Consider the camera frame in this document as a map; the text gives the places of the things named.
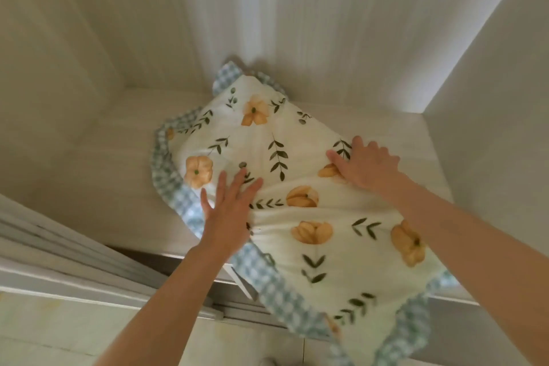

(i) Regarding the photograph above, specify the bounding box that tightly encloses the white wardrobe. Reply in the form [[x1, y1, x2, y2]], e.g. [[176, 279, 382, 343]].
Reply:
[[0, 0, 549, 366]]

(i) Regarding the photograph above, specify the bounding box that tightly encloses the white wardrobe sliding door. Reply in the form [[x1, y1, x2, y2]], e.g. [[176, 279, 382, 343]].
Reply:
[[0, 193, 225, 322]]

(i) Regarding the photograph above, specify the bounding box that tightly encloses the person's right hand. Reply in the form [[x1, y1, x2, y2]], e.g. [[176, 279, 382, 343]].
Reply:
[[326, 135, 402, 197]]

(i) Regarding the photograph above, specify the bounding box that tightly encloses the floral pillow with gingham ruffle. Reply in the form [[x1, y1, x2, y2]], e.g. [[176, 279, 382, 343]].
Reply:
[[150, 61, 458, 366]]

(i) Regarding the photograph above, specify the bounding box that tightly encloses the person's right forearm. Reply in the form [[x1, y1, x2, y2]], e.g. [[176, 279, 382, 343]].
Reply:
[[375, 173, 549, 366]]

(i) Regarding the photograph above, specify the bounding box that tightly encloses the person's left hand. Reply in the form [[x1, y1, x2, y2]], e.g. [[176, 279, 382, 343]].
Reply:
[[200, 168, 264, 256]]

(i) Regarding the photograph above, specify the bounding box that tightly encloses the person's left forearm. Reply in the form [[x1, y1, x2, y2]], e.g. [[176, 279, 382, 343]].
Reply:
[[94, 245, 242, 366]]

